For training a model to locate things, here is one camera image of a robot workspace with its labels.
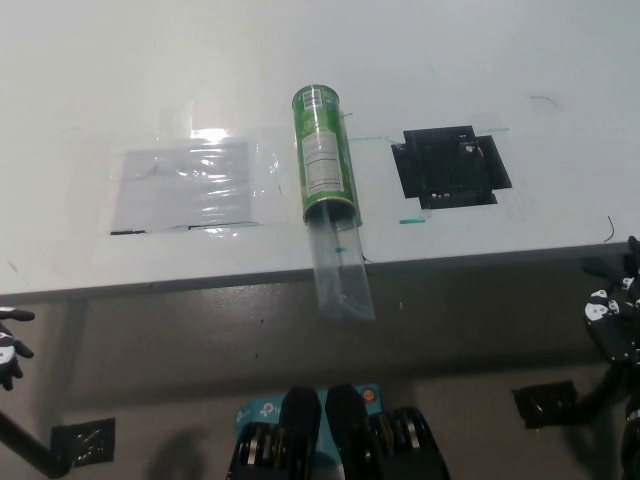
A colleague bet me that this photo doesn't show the clear plastic chips tray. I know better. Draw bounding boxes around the clear plastic chips tray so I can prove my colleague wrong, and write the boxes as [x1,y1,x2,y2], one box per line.
[304,199,378,323]

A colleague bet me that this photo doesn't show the black tape square patch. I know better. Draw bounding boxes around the black tape square patch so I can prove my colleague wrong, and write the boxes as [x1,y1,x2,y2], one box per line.
[390,123,514,211]

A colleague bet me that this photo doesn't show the black teal robot torso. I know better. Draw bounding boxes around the black teal robot torso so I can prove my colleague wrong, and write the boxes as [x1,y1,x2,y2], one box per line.
[224,381,452,480]

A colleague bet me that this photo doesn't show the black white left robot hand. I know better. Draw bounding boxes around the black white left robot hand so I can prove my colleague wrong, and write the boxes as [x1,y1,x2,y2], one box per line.
[0,307,36,392]

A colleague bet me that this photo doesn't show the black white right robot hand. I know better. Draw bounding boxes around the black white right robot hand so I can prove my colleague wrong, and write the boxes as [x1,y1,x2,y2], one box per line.
[578,238,640,367]

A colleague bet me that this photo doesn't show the clear plastic sheet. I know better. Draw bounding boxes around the clear plastic sheet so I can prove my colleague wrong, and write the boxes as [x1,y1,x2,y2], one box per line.
[108,139,264,236]

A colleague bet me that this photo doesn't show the black metal table leg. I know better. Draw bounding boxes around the black metal table leg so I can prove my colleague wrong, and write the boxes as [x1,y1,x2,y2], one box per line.
[0,410,70,477]
[573,360,626,424]

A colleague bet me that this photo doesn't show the green cylindrical chips can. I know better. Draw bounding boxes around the green cylindrical chips can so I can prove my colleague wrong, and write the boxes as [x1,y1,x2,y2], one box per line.
[290,83,362,227]

